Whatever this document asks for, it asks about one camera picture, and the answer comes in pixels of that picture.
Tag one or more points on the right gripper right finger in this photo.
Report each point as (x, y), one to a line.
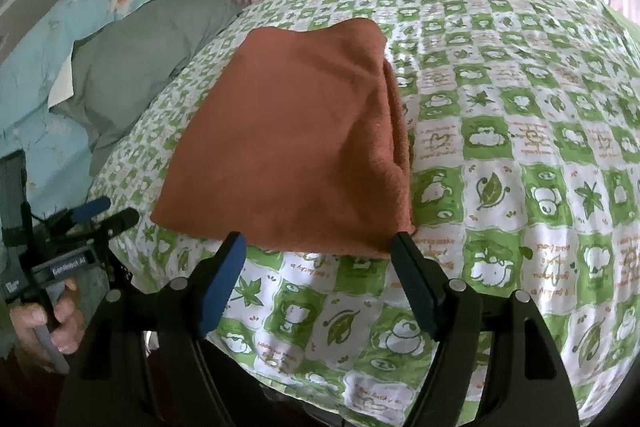
(526, 383)

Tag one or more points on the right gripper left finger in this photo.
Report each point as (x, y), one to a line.
(109, 383)

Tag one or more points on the rust orange knit sweater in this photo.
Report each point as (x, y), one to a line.
(300, 145)

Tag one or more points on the light blue floral bedding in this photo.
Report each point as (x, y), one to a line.
(56, 147)

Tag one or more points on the grey green pillow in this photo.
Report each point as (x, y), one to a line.
(119, 70)

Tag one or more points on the green white patterned bedsheet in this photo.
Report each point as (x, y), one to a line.
(523, 120)

